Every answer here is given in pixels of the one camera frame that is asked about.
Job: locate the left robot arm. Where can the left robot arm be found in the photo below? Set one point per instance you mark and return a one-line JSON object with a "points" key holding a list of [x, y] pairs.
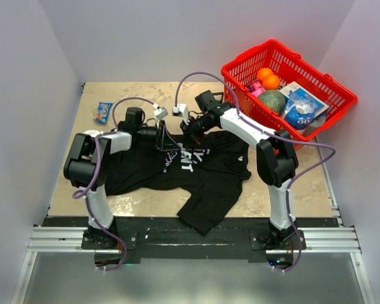
{"points": [[88, 165]]}

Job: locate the aluminium rail frame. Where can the aluminium rail frame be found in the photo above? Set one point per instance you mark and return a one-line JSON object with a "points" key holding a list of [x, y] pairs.
{"points": [[169, 262]]}

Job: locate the lower orange fruit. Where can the lower orange fruit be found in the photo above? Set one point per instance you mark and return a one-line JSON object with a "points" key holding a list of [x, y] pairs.
{"points": [[271, 82]]}

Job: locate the green netted melon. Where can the green netted melon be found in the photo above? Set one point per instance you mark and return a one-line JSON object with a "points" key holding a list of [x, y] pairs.
{"points": [[273, 100]]}

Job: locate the upper orange fruit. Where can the upper orange fruit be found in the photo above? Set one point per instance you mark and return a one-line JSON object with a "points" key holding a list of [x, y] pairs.
{"points": [[263, 73]]}

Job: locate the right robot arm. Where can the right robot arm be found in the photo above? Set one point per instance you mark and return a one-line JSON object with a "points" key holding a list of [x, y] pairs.
{"points": [[276, 160]]}

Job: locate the orange fruit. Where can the orange fruit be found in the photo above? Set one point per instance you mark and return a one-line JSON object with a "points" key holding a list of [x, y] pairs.
{"points": [[271, 82], [263, 73]]}

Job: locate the pink be you box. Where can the pink be you box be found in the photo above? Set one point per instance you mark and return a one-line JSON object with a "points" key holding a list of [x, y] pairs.
{"points": [[255, 88]]}

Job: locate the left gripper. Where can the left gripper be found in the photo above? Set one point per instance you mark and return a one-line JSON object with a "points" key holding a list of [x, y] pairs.
{"points": [[168, 143]]}

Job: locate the red plastic shopping basket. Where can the red plastic shopping basket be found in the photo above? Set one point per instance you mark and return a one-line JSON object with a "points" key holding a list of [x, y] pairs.
{"points": [[288, 66]]}

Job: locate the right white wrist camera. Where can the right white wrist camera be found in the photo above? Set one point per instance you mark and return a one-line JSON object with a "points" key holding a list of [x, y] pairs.
{"points": [[181, 110]]}

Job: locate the black printed t-shirt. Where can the black printed t-shirt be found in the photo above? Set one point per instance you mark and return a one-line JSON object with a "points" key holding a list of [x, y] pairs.
{"points": [[213, 172]]}

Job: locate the blue candy packet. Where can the blue candy packet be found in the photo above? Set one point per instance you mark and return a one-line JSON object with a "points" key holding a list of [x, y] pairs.
{"points": [[103, 113]]}

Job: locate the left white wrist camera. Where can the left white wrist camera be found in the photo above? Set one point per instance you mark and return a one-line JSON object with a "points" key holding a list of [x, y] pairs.
{"points": [[160, 113]]}

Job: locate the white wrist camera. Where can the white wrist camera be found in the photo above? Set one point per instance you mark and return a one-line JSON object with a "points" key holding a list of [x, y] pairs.
{"points": [[181, 110], [160, 113]]}

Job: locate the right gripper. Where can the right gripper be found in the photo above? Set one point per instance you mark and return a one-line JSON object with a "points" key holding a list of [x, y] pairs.
{"points": [[189, 130]]}

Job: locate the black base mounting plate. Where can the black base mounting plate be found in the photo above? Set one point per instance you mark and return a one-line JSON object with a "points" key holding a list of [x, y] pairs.
{"points": [[171, 238]]}

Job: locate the blue plastic package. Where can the blue plastic package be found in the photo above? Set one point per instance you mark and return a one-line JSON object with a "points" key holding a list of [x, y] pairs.
{"points": [[299, 113]]}

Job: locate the dark cup white lid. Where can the dark cup white lid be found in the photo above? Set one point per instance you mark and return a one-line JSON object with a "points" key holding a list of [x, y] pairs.
{"points": [[92, 133]]}

